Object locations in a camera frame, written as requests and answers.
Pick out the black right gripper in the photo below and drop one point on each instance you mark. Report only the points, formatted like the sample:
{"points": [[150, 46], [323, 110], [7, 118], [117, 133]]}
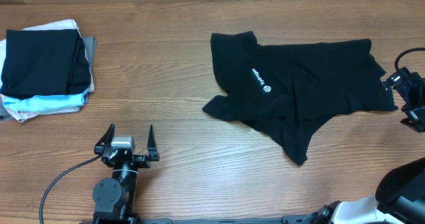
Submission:
{"points": [[403, 87]]}

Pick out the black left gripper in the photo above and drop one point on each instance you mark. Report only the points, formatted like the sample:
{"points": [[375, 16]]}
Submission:
{"points": [[144, 161]]}

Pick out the black polo shirt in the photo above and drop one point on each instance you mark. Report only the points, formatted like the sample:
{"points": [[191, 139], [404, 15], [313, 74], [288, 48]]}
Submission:
{"points": [[289, 91]]}

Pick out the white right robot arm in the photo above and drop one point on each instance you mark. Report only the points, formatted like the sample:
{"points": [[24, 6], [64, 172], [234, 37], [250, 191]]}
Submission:
{"points": [[399, 198]]}

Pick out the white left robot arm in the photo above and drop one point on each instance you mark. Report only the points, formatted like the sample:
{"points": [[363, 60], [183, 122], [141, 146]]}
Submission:
{"points": [[114, 196]]}

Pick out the folded light blue shirt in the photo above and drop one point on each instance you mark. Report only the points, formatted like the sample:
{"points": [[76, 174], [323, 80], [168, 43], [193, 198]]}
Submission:
{"points": [[40, 103]]}

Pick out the folded black shirt on stack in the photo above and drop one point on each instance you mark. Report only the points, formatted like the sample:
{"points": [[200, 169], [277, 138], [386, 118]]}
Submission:
{"points": [[51, 62]]}

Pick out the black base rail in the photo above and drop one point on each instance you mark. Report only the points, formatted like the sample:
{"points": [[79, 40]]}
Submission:
{"points": [[287, 219]]}

